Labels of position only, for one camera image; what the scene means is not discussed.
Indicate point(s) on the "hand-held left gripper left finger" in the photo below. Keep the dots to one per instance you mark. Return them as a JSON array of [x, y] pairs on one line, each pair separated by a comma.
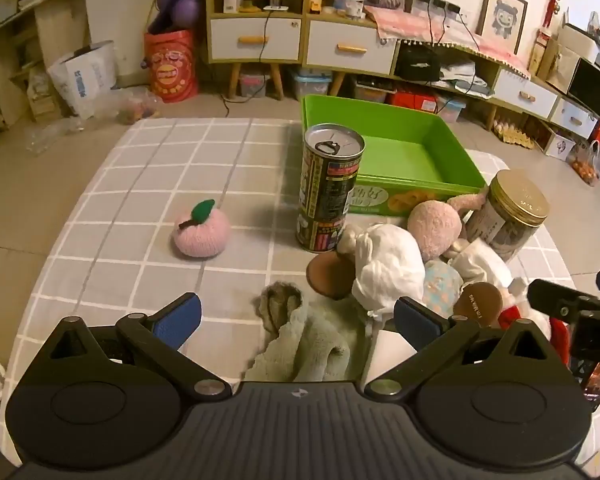
[[180, 317]]

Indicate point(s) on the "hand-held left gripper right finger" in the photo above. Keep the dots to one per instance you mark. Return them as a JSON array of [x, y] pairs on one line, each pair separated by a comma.
[[415, 325]]

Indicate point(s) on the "red sock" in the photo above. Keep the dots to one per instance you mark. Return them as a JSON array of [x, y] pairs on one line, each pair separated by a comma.
[[509, 317]]

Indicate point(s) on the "blue patterned cloth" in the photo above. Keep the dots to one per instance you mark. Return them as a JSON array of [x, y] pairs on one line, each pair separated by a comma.
[[442, 287]]

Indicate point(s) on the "white cloth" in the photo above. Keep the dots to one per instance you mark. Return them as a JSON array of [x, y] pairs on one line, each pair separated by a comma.
[[387, 265]]

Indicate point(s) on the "brown round plush with label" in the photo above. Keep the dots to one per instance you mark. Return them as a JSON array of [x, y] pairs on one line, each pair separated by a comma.
[[480, 305]]

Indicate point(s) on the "pink knitted apple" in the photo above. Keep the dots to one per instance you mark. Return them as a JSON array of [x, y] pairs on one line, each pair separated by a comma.
[[202, 232]]

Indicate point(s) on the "pink plush rabbit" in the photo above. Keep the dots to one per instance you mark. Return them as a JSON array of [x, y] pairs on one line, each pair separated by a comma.
[[432, 227]]

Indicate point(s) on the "brown plush mushroom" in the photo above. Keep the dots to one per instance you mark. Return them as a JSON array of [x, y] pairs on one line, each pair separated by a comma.
[[327, 275]]

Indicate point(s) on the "grey-green fluffy towel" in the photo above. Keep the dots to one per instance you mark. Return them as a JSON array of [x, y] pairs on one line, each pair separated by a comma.
[[310, 340]]

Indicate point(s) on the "green box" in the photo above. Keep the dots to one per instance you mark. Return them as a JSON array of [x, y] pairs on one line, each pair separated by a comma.
[[405, 145]]

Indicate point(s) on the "clear jar with gold lid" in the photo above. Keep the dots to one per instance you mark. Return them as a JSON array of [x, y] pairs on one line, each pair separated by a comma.
[[505, 220]]

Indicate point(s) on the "white box with cartoon face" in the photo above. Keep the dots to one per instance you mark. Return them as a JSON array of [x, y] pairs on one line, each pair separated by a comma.
[[561, 146]]

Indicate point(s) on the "black drink can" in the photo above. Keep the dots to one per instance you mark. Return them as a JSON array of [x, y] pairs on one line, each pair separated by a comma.
[[325, 195]]

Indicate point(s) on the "egg trays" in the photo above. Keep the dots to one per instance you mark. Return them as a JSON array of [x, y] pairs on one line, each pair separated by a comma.
[[515, 135]]

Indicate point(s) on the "television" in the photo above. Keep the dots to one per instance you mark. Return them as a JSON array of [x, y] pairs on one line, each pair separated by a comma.
[[597, 92]]

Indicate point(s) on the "long low wooden cabinet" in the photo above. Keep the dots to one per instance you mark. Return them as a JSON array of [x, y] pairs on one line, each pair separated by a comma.
[[525, 92]]

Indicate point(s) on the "orange box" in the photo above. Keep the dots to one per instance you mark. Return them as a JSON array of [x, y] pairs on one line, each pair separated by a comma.
[[417, 101]]

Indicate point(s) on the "brown storage box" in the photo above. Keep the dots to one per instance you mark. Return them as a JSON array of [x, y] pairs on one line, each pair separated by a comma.
[[555, 62]]

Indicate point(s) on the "red printed bag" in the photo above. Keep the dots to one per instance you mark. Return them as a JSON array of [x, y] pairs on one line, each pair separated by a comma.
[[172, 67]]

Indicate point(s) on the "clear storage box blue lid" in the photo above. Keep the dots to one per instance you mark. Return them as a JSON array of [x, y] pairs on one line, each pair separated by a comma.
[[310, 85]]

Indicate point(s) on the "black bag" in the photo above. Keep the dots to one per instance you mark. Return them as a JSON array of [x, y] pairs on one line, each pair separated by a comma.
[[419, 62]]

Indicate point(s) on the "framed cartoon girl picture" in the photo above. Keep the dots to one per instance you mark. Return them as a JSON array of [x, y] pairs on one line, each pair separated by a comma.
[[502, 17]]

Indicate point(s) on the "wooden drawer cabinet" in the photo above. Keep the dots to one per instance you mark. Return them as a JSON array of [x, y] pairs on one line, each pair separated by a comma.
[[350, 47]]

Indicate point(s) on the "wooden shelf cabinet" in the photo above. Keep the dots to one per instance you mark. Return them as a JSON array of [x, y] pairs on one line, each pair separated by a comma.
[[255, 40]]

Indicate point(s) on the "pink table runner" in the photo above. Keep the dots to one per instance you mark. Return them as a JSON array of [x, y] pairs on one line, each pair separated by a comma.
[[415, 22]]

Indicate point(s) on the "purple bag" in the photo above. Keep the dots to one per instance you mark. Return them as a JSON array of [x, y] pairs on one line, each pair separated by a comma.
[[185, 7]]

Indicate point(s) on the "light wooden bookshelf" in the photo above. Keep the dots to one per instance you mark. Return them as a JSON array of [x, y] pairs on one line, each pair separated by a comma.
[[25, 35]]

